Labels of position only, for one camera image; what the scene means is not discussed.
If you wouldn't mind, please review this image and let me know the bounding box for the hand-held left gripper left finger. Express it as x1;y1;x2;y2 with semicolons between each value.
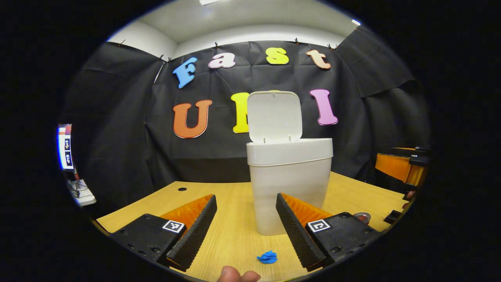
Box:
106;194;218;272

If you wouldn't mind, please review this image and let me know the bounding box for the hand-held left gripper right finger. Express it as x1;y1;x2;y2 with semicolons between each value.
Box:
275;192;382;272

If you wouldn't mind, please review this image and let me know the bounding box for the blue paper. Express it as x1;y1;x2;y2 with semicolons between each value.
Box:
256;251;278;264

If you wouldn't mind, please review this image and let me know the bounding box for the white desktop garbage bin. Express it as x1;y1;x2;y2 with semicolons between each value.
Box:
246;90;334;236

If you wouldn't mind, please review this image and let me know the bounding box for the wooden desktop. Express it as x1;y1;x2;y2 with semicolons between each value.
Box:
96;171;409;282

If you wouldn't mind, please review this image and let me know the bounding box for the black backdrop cloth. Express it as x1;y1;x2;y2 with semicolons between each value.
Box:
59;25;431;220

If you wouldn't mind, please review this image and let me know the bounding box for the white side table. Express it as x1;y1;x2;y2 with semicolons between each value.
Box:
67;178;97;207

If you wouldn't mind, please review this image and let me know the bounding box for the computer monitor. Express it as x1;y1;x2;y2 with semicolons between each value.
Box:
58;124;74;171

